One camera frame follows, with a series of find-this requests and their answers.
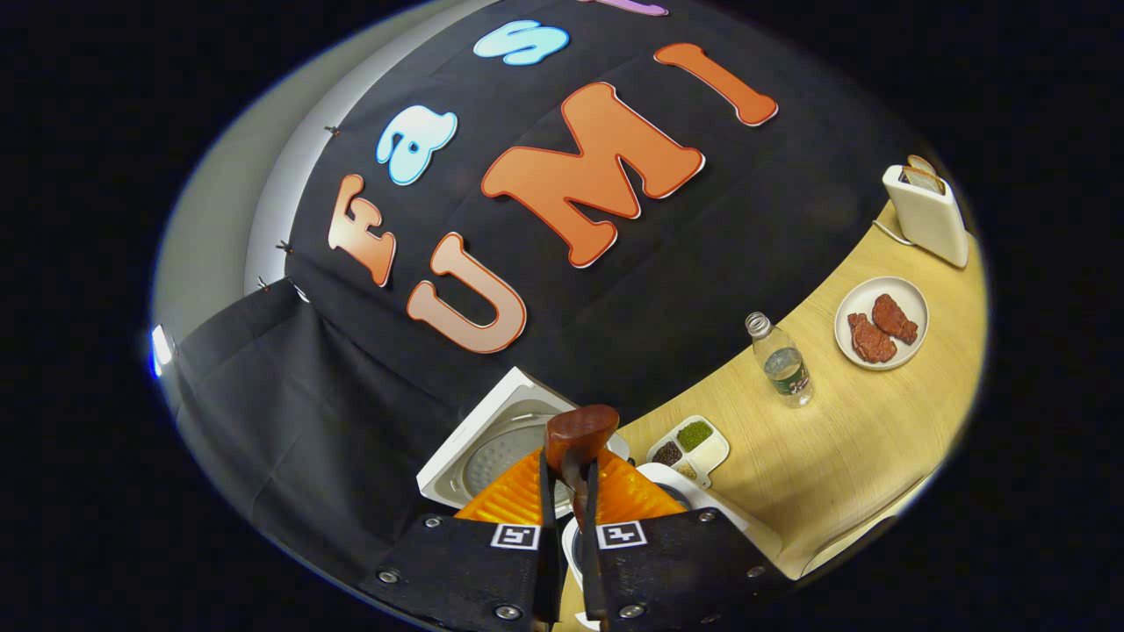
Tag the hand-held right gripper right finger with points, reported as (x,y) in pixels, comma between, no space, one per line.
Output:
(590,570)

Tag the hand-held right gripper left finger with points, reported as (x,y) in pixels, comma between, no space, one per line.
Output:
(550,562)

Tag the brown wooden spoon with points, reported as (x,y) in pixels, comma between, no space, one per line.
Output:
(580,428)

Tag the white rice cooker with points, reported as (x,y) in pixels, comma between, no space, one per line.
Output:
(452,461)

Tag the white divided condiment dish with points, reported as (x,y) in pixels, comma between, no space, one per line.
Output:
(711,456)

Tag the clear plastic water bottle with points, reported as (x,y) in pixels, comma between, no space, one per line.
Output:
(786,369)

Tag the black backdrop cloth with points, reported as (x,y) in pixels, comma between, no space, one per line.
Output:
(702,263)

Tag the red meat piece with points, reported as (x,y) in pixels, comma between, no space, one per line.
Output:
(896,318)
(871,341)

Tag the white round plate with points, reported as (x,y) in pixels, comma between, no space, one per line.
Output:
(856,294)

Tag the white toaster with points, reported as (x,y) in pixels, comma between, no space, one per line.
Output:
(931,219)

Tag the toast bread slice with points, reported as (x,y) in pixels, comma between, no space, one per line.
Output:
(920,181)
(922,164)

